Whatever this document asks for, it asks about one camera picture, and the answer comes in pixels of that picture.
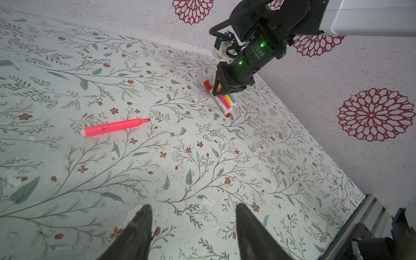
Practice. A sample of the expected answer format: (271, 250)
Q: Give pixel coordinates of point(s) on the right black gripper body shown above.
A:
(264, 46)

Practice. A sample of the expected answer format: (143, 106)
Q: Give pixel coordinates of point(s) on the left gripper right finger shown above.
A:
(254, 241)

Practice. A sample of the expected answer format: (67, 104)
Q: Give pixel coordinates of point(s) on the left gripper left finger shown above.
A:
(134, 241)

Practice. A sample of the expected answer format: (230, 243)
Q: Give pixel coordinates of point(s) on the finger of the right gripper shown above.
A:
(229, 89)
(217, 89)

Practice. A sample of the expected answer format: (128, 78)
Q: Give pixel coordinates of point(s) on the pink highlighter pen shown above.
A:
(112, 127)
(225, 102)

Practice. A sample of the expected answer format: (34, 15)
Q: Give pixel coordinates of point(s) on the white red marker pen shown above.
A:
(216, 99)

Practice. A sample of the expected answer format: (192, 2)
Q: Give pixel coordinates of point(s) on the blue highlighter pen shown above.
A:
(231, 98)

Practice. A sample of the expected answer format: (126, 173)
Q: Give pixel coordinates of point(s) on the yellow highlighter pen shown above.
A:
(228, 100)

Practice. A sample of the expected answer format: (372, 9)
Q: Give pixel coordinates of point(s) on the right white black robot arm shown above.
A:
(319, 18)

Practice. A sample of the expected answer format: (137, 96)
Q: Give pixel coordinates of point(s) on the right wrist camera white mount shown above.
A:
(222, 49)

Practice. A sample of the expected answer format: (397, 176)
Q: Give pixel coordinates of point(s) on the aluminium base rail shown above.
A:
(369, 220)

